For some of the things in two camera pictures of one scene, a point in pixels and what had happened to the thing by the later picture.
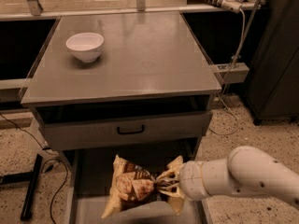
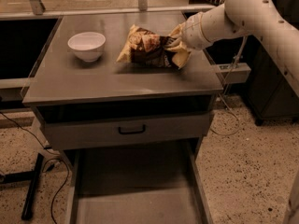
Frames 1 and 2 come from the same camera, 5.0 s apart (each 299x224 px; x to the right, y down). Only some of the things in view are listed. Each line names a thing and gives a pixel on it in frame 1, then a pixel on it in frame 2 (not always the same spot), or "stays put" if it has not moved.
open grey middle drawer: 88,175 stays put
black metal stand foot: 20,177 stays put
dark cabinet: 273,81 stays put
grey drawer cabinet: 134,86 stays put
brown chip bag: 134,188 → 146,48
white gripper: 191,180 → 193,33
